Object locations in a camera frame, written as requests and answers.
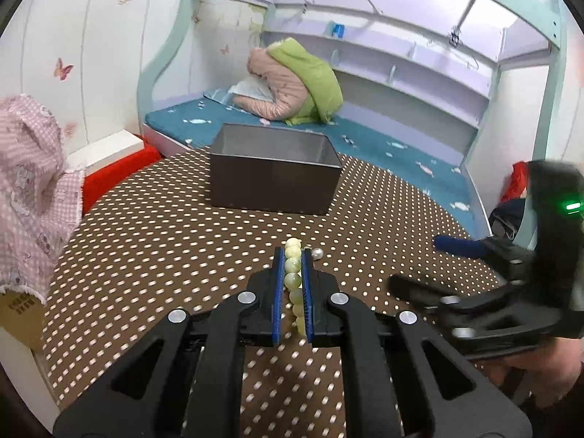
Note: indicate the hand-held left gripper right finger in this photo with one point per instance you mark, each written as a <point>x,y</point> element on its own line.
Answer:
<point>308,283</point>

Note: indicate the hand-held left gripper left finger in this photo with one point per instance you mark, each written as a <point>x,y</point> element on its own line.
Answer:
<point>276,283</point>

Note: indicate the teal candy print bed sheet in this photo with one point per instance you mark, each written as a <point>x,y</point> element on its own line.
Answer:
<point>374,150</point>

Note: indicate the red bag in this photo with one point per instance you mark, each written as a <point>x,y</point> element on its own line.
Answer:
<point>518,182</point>

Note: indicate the small butterfly sticker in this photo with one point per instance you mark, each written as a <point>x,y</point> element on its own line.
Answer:
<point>224,50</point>

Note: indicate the person's right hand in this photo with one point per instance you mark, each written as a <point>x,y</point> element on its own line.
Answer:
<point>547,369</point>

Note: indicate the pink padded jacket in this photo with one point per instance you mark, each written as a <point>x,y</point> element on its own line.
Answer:
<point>278,86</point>

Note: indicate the white wardrobe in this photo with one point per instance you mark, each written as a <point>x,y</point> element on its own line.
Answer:
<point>82,32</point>

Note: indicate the white pillow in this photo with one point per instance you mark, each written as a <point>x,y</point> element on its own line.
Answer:
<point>248,89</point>

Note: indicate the green padded jacket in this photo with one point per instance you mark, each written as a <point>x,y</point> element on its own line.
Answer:
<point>315,77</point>

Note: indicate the grey metal box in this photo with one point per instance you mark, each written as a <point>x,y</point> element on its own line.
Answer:
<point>269,182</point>

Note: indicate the cardboard box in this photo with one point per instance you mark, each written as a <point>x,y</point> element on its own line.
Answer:
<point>20,319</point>

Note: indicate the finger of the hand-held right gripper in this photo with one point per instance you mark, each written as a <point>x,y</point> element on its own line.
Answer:
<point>483,315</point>
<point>461,246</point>

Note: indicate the white board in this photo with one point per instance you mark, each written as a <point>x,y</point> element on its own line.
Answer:
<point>105,148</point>

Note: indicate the pink checked printed cloth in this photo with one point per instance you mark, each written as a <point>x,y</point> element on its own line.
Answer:
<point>32,182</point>

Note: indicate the white wall shelf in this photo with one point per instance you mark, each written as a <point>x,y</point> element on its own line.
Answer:
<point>410,64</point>

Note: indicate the light green bunk bed frame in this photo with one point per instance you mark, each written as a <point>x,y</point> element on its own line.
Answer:
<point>559,54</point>

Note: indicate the brown polka dot tablecloth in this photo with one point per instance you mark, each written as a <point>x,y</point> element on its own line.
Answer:
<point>173,260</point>

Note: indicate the dark bag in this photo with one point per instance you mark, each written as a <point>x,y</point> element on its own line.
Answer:
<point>506,219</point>

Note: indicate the pink butterfly sticker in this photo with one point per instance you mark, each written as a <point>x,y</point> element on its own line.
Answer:
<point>64,68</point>

